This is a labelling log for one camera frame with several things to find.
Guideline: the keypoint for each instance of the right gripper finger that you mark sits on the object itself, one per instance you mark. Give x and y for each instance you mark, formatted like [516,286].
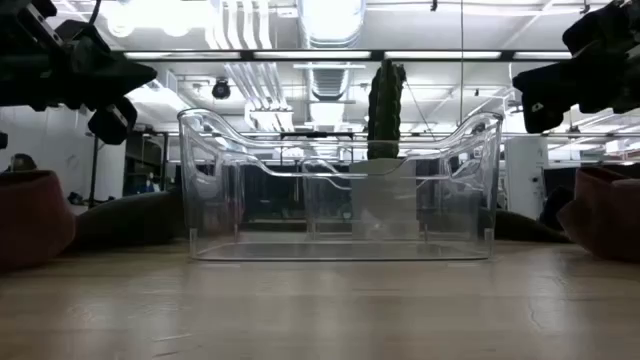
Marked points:
[547,95]
[605,27]

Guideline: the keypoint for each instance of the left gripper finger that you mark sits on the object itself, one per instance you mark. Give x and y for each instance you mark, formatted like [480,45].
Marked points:
[105,75]
[114,122]

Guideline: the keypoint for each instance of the maroon baseball cap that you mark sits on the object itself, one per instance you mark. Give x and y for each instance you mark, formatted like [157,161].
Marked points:
[30,220]
[605,215]

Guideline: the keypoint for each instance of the black stand pole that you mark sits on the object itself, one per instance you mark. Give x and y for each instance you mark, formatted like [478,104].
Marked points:
[93,170]

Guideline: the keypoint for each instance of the white cabinet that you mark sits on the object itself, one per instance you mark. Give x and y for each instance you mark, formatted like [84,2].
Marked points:
[525,175]

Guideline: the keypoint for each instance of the green cactus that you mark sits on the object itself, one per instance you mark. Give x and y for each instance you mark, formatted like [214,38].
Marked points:
[385,110]

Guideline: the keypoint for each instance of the black ceiling camera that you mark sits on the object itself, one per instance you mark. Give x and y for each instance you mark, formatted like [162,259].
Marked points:
[221,89]

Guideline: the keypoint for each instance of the silver ventilation duct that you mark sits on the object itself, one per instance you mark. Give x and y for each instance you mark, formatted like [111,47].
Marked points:
[332,20]

